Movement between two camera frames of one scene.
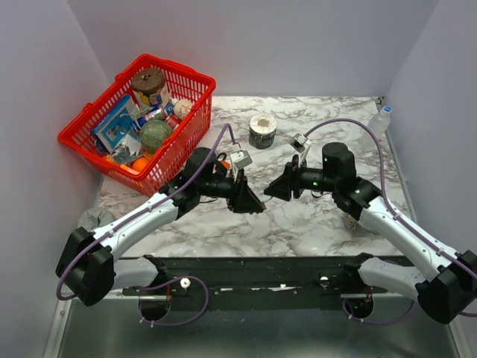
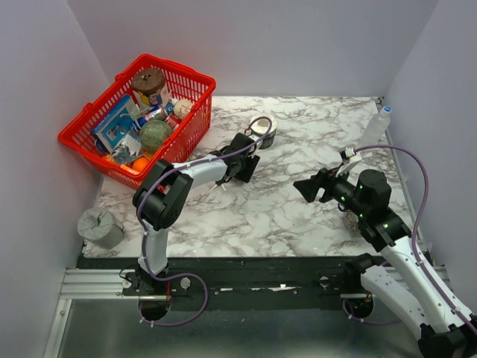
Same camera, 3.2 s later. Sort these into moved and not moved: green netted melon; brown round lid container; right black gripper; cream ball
Moved: right black gripper
Not moved: green netted melon; cream ball; brown round lid container
